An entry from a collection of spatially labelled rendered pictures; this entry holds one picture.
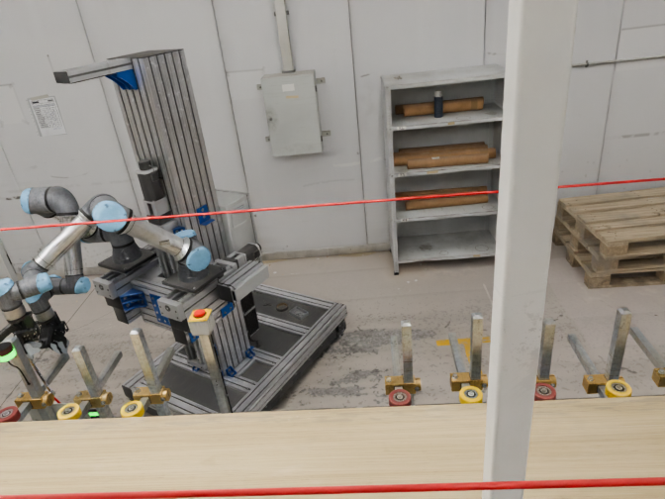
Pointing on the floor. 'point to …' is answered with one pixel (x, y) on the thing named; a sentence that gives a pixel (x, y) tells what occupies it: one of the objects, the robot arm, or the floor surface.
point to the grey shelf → (458, 83)
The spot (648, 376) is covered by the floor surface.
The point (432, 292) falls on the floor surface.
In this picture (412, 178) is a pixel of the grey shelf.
